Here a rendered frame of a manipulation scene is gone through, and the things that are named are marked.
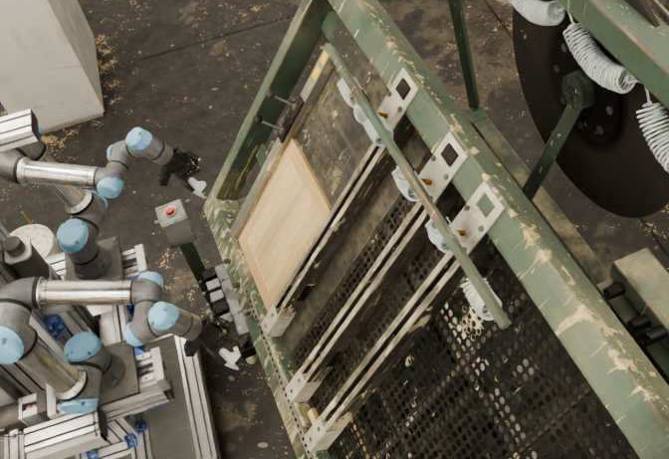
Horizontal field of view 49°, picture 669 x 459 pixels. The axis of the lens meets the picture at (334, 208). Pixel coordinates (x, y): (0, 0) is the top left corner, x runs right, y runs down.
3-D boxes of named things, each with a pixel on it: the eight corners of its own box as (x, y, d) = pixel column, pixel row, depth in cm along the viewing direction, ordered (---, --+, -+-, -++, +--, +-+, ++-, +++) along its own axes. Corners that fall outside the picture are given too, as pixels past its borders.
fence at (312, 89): (238, 230, 317) (229, 229, 315) (334, 47, 264) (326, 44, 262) (241, 238, 314) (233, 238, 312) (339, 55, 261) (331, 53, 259)
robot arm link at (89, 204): (79, 238, 293) (-16, 147, 253) (92, 208, 301) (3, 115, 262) (104, 236, 288) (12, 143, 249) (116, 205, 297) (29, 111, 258)
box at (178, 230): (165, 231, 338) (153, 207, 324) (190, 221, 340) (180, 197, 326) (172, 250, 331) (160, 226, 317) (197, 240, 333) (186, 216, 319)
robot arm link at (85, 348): (112, 344, 261) (99, 325, 250) (108, 379, 252) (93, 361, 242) (80, 347, 261) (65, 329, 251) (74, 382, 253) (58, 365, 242)
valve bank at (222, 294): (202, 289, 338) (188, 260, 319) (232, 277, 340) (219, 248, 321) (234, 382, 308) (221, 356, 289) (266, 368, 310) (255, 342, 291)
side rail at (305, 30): (233, 190, 336) (211, 188, 329) (340, -23, 274) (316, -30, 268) (237, 199, 332) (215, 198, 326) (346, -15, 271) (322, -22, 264)
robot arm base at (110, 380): (86, 399, 260) (74, 387, 252) (82, 361, 269) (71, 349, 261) (127, 385, 261) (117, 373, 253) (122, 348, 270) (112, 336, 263)
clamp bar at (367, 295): (300, 382, 271) (241, 387, 257) (476, 135, 204) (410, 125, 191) (310, 405, 265) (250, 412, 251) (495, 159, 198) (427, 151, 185)
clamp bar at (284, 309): (274, 319, 288) (218, 322, 274) (429, 73, 222) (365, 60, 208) (283, 341, 282) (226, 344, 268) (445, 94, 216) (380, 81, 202)
